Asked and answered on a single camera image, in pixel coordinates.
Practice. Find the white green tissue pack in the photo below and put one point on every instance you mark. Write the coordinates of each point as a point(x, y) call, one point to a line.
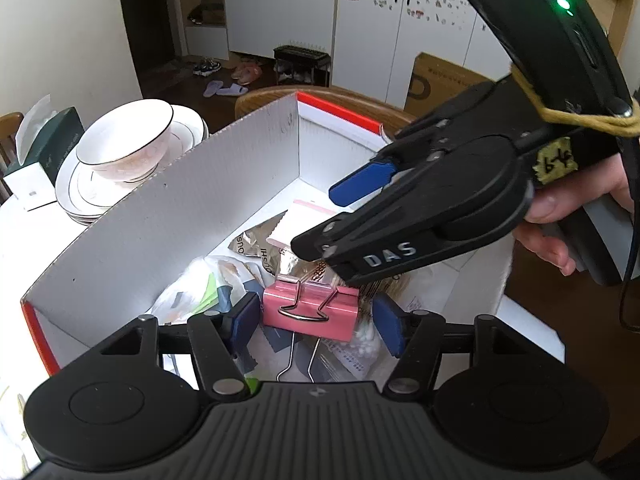
point(225, 288)

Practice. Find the wooden chair far side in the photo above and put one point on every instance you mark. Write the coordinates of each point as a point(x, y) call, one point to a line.
point(9, 124)

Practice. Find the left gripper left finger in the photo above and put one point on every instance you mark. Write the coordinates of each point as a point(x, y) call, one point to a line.
point(215, 339)

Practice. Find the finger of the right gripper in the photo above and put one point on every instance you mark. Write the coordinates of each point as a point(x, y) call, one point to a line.
point(367, 179)

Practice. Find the person right hand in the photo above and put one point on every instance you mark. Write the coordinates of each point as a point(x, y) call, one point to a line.
point(562, 197)

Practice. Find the black shoe rack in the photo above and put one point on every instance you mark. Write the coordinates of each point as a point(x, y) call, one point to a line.
point(298, 65)

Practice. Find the clear bag white beads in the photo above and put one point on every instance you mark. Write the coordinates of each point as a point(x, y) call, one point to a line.
point(365, 345)

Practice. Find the white storage cabinets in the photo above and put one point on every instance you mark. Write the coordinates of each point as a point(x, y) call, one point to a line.
point(372, 43)

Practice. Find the brown cardboard carton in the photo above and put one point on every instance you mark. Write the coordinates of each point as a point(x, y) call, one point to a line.
point(434, 81)

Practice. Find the stack of white plates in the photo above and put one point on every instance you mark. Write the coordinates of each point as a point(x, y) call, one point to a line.
point(85, 196)

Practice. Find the red white cardboard box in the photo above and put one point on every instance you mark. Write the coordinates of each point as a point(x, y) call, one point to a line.
point(92, 281)

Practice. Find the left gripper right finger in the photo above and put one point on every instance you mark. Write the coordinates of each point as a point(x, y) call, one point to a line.
point(413, 338)

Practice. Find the pink red binder clip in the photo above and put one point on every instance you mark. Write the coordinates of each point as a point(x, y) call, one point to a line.
point(312, 309)

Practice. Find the pink ribbed soap tray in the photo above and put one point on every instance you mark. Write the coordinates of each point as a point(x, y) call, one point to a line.
point(300, 216)

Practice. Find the wooden chair near box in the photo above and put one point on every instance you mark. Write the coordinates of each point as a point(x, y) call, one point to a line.
point(391, 117)

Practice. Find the gold foil snack bag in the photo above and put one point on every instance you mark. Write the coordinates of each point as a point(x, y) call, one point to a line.
point(277, 258)

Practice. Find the cotton swab pack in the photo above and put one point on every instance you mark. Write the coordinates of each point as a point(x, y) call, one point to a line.
point(393, 287)

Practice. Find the white bowl gold rim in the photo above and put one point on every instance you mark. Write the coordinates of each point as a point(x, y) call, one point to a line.
point(128, 142)

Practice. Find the white green tissue box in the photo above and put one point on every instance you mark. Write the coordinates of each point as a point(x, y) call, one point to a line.
point(43, 141)

